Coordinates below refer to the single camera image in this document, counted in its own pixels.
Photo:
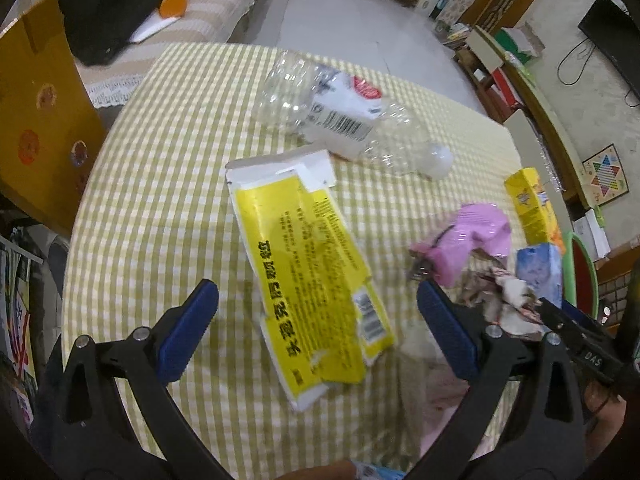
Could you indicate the stack of printed papers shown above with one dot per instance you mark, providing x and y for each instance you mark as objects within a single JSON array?
[{"x": 17, "y": 320}]

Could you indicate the blue white milk carton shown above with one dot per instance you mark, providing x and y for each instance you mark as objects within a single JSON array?
[{"x": 539, "y": 272}]

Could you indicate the yellow drink carton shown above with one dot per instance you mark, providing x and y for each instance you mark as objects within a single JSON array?
[{"x": 530, "y": 205}]

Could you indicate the yellow cardboard box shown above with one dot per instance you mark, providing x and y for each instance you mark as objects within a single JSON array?
[{"x": 310, "y": 280}]

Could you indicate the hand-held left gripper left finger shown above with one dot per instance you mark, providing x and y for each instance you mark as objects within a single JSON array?
[{"x": 185, "y": 332}]

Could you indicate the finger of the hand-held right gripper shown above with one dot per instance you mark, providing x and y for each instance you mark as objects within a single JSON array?
[{"x": 560, "y": 317}]

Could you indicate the pink plastic bag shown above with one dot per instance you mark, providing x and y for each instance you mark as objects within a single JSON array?
[{"x": 475, "y": 230}]

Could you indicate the star checkers board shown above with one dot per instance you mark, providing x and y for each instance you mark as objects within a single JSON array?
[{"x": 606, "y": 175}]

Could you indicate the white cardboard box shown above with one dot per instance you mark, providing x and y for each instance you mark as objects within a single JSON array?
[{"x": 592, "y": 232}]

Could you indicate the open green box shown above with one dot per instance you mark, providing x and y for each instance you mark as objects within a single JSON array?
[{"x": 515, "y": 47}]

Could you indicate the sofa with striped cover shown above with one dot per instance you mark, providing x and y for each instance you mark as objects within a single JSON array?
[{"x": 225, "y": 5}]

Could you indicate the black television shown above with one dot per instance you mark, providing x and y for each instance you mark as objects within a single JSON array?
[{"x": 615, "y": 45}]

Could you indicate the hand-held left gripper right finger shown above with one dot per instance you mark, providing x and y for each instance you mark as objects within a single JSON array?
[{"x": 447, "y": 335}]

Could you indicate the yellow stool with stickers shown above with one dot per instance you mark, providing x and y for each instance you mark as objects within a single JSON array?
[{"x": 45, "y": 135}]

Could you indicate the black clothing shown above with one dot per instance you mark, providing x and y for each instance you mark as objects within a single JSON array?
[{"x": 110, "y": 5}]

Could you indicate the silver wrapper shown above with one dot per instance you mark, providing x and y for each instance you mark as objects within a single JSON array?
[{"x": 510, "y": 300}]

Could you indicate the person's right hand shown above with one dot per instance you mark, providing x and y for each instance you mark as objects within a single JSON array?
[{"x": 610, "y": 415}]

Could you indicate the low wooden television cabinet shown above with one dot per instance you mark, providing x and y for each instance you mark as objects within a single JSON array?
[{"x": 545, "y": 110}]

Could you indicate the clear plastic bottle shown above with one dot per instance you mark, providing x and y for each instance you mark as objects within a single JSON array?
[{"x": 340, "y": 110}]

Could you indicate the red flat box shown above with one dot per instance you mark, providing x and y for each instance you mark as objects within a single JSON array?
[{"x": 504, "y": 85}]

